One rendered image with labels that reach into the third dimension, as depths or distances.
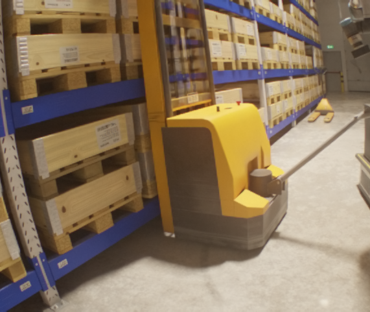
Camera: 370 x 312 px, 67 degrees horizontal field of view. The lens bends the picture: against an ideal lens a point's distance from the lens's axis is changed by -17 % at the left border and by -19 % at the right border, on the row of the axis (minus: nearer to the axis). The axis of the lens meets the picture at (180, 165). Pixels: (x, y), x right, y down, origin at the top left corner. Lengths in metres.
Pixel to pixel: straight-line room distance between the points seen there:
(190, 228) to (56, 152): 1.08
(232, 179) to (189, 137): 0.37
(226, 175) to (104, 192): 0.76
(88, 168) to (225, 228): 0.95
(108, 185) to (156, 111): 0.59
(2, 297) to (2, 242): 0.31
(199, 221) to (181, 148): 0.50
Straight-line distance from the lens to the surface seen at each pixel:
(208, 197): 2.16
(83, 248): 2.05
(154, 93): 2.25
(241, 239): 2.18
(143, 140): 2.33
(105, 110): 2.52
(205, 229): 2.28
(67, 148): 1.87
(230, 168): 2.03
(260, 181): 2.33
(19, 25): 1.75
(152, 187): 2.43
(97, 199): 2.05
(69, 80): 1.88
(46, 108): 1.79
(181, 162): 2.17
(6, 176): 1.69
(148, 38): 2.27
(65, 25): 1.92
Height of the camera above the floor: 1.17
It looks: 15 degrees down
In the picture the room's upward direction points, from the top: 6 degrees counter-clockwise
